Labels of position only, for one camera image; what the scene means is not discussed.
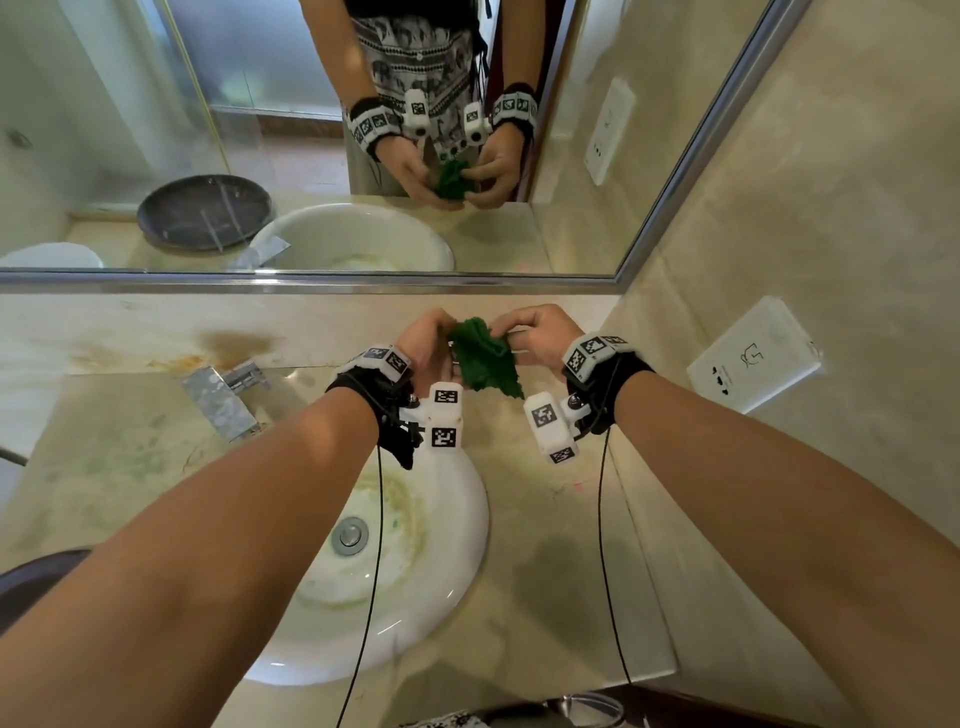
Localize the person's left forearm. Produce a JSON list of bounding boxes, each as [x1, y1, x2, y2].
[[0, 386, 380, 728]]

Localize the dark round metal tray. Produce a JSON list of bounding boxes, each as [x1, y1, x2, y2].
[[0, 547, 93, 639]]

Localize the person's right hand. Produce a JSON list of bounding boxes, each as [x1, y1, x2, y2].
[[488, 303, 586, 384]]

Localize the black wristband with marker tags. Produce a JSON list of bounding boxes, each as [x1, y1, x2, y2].
[[562, 332, 656, 440], [324, 343, 425, 472]]

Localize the person's left hand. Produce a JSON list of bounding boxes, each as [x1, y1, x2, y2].
[[395, 307, 460, 399]]

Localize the chrome square faucet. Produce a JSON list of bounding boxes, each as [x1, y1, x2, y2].
[[179, 359, 271, 444]]

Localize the white round sink basin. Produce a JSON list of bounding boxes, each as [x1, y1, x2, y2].
[[243, 442, 491, 688]]

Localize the metal framed wall mirror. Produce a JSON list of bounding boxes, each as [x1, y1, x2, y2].
[[0, 0, 815, 295]]

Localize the patterned white shirt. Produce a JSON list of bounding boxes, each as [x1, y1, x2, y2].
[[401, 712, 489, 728]]

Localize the black cable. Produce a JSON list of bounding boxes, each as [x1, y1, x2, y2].
[[596, 427, 635, 688], [335, 446, 385, 728]]

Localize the chrome drain stopper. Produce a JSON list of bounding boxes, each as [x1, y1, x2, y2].
[[330, 515, 371, 558]]

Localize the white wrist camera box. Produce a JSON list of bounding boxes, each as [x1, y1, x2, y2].
[[522, 389, 594, 466], [401, 380, 465, 453]]

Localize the white wall socket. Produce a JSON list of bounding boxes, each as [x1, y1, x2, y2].
[[686, 294, 824, 416]]

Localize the chrome towel ring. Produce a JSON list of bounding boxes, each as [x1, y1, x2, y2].
[[547, 691, 626, 728]]

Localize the person's right forearm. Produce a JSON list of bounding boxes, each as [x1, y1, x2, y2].
[[611, 369, 960, 728]]

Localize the green cloth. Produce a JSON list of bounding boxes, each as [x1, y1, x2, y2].
[[448, 316, 526, 401]]

